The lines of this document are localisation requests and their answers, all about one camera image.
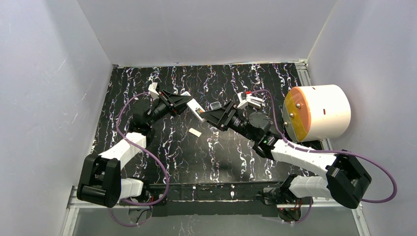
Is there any grey remote control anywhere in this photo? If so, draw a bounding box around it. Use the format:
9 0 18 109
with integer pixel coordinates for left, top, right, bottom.
209 101 222 111

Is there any slim white remote control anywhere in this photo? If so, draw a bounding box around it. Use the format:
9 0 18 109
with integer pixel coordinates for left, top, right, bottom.
181 91 206 122

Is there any slim remote battery cover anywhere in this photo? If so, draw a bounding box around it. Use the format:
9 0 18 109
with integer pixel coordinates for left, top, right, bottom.
188 128 202 137

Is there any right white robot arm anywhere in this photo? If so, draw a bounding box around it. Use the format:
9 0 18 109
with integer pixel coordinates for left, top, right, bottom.
200 102 372 209

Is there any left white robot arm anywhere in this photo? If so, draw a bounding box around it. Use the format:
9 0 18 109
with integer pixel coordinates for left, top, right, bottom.
77 90 192 207

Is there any white cylindrical container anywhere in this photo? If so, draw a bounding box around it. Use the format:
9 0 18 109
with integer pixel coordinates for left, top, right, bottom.
282 85 351 143

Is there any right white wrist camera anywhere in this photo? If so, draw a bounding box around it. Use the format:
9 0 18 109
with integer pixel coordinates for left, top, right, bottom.
237 92 252 110

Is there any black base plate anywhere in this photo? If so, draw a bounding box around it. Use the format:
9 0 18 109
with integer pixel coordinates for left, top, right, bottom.
119 182 302 218

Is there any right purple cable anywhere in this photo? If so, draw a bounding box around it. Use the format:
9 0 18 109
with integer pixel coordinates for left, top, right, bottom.
249 89 398 225

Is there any aluminium frame rail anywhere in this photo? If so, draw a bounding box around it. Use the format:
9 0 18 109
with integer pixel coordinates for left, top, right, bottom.
60 185 372 236

